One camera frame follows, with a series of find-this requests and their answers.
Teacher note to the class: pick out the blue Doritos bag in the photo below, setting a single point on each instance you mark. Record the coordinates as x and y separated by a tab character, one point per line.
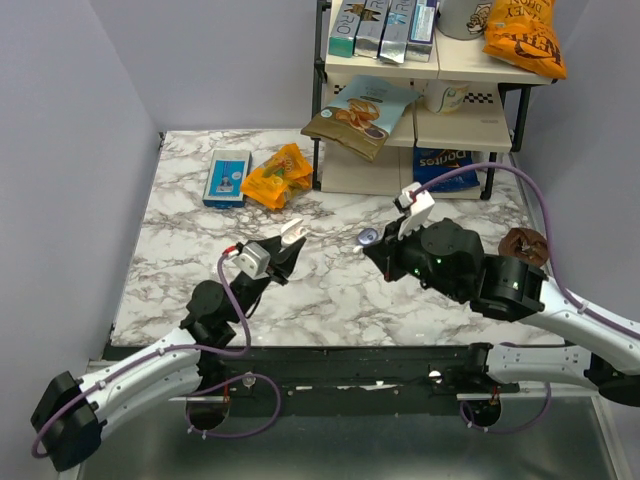
431	163

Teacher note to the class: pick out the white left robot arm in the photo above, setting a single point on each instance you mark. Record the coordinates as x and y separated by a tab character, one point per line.
73	414

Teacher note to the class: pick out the teal toothpaste box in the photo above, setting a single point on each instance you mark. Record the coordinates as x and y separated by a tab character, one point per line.
342	37

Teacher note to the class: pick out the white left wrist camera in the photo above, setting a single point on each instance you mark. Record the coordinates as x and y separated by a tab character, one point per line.
253	260

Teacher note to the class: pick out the teal gold chip bag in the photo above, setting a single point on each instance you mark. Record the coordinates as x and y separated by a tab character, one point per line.
362	115

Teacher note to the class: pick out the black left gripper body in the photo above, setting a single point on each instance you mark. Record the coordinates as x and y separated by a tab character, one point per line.
277	275

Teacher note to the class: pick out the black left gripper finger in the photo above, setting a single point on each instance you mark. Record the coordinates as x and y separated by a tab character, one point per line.
287	266
273	246

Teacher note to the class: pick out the black beige shelf rack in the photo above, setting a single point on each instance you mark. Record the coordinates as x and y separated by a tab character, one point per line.
491	120

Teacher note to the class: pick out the purple earbud charging case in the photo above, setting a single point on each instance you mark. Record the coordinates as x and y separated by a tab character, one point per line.
367	237

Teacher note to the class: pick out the blue white box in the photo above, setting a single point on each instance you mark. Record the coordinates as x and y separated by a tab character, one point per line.
421	33

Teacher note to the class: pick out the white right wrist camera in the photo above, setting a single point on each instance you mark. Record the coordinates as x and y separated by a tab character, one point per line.
415	203

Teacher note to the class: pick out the white printed cup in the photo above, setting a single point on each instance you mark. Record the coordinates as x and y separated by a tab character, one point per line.
463	19

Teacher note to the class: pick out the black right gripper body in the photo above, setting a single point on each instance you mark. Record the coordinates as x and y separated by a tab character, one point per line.
414	259

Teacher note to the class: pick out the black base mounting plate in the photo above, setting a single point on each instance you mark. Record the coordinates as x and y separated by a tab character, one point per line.
350	381

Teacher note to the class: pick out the orange honey dijon chip bag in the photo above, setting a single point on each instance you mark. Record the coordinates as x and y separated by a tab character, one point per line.
521	33

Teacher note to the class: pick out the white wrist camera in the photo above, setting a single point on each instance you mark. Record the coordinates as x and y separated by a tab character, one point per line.
415	203
253	260

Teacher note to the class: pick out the blue razor box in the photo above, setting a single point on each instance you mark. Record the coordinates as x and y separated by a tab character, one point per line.
228	170

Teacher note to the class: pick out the orange snack bag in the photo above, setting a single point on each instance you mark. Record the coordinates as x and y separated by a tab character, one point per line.
275	182

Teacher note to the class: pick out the white mug on shelf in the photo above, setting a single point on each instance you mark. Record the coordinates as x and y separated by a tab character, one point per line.
445	96

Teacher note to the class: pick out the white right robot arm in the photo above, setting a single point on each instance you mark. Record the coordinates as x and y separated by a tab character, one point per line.
601	351

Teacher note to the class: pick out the white earbud case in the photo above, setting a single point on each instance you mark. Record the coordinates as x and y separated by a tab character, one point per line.
292	231

